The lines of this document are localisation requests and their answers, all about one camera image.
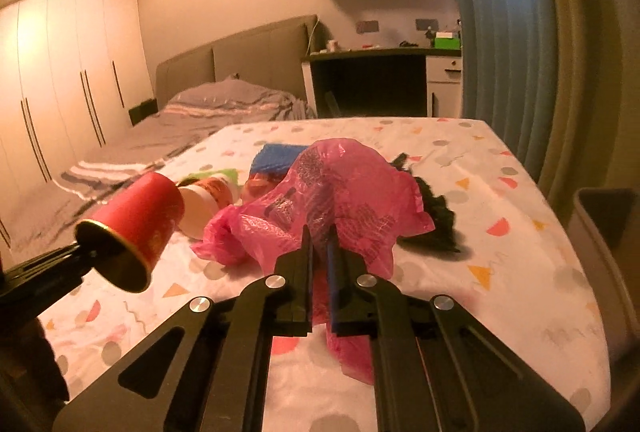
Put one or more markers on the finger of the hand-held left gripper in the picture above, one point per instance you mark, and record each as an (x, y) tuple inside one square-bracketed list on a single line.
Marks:
[(45, 269)]

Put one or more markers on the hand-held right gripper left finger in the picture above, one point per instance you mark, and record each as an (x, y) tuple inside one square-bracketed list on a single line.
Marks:
[(299, 274)]

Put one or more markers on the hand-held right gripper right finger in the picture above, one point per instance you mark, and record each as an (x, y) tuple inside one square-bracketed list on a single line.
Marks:
[(333, 297)]

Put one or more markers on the pink plastic bag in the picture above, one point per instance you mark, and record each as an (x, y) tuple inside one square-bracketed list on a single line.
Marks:
[(340, 182)]

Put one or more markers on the red paper cup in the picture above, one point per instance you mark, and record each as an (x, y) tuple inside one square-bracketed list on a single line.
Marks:
[(140, 212)]

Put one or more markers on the pink plastic bin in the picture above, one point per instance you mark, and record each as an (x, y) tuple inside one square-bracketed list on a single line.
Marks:
[(600, 252)]

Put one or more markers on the orange wrapper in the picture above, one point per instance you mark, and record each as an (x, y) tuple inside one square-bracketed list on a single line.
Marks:
[(257, 186)]

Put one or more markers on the white cup with orange print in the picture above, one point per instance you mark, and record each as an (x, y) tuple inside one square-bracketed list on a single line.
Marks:
[(200, 207)]

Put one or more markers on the blue cloth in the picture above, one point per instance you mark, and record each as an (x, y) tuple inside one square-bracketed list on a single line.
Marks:
[(275, 154)]

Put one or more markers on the green packet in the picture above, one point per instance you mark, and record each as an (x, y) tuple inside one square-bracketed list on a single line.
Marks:
[(225, 173)]

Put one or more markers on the black cloth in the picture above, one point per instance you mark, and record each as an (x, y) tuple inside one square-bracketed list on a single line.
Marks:
[(435, 207)]

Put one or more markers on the confetti printed sheet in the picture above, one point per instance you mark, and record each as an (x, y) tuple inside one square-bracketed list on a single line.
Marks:
[(500, 312)]

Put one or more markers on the dark nightstand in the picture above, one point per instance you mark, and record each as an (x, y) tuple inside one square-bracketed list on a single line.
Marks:
[(142, 112)]

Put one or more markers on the grey striped blanket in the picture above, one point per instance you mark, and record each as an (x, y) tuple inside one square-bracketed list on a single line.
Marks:
[(210, 112)]

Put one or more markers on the white wardrobe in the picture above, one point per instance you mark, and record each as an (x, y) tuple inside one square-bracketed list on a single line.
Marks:
[(60, 77)]

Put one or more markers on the padded headboard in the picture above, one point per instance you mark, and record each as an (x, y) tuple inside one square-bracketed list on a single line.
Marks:
[(250, 57)]

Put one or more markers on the dark top desk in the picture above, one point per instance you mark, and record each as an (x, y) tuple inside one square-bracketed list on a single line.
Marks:
[(370, 53)]

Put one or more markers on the white drawer cabinet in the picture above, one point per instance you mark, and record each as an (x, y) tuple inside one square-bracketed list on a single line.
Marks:
[(444, 82)]

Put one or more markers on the green box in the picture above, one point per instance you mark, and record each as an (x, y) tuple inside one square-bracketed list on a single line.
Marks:
[(446, 42)]

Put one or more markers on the blue curtain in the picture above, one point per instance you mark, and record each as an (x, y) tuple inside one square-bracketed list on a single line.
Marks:
[(490, 37)]

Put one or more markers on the beige curtain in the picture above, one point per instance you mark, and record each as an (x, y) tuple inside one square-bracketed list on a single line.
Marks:
[(590, 37)]

